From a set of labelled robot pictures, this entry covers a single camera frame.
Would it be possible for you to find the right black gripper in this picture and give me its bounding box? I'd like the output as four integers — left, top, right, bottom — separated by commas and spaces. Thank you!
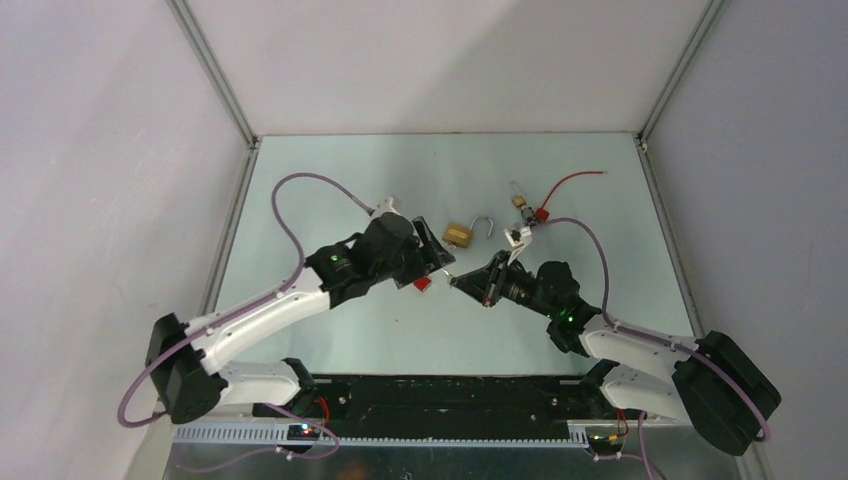
451, 250, 558, 319

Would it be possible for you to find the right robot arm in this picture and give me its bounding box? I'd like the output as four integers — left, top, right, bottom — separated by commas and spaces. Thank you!
449, 251, 782, 456

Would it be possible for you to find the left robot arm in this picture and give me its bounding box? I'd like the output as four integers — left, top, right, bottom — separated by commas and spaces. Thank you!
145, 213, 455, 425

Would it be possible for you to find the small key bunch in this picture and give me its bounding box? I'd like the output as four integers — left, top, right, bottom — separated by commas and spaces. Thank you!
521, 205, 538, 226

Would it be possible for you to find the small brass padlock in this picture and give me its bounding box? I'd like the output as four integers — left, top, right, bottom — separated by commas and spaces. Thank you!
509, 181, 527, 209

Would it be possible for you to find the right controller board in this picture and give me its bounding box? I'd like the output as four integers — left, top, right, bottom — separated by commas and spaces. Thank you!
587, 434, 626, 461

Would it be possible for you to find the controller board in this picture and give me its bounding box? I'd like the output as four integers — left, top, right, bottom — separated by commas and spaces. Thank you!
287, 424, 322, 441
587, 434, 626, 461

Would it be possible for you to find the left controller board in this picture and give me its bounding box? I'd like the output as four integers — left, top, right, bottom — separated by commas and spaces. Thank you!
287, 424, 322, 441

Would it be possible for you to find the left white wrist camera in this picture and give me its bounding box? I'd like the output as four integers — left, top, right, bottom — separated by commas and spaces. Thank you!
369, 195, 400, 220

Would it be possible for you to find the red cable seal open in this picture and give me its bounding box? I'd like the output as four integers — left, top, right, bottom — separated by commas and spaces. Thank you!
533, 170, 606, 224

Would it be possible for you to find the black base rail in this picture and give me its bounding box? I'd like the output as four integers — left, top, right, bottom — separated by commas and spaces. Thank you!
288, 375, 616, 441

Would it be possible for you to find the right aluminium frame post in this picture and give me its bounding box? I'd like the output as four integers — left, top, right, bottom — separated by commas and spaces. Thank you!
636, 0, 729, 145

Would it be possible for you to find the aluminium frame post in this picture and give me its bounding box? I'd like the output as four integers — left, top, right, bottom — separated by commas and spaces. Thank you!
636, 0, 729, 145
166, 0, 258, 150

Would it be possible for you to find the grey slotted cable duct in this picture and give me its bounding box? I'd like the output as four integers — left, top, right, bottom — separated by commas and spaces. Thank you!
173, 423, 591, 446

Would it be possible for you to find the left aluminium frame post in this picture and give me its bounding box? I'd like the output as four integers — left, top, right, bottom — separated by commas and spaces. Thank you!
166, 0, 258, 150

